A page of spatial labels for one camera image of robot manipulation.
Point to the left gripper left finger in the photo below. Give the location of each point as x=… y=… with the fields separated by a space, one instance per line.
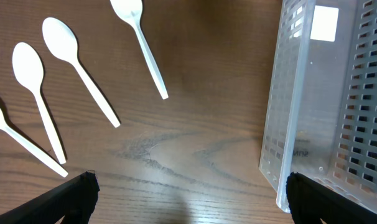
x=72 y=202

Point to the white plastic spoon far left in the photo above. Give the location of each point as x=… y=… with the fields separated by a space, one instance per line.
x=33 y=149

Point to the white plastic spoon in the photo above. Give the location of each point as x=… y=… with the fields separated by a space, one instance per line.
x=29 y=72
x=33 y=149
x=63 y=44
x=130 y=11

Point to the white plastic spoon rightmost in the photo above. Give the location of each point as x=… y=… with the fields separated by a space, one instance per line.
x=130 y=11

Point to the clear perforated plastic basket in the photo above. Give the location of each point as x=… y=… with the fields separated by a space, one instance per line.
x=321 y=119

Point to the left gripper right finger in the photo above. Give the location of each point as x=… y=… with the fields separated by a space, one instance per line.
x=312 y=203

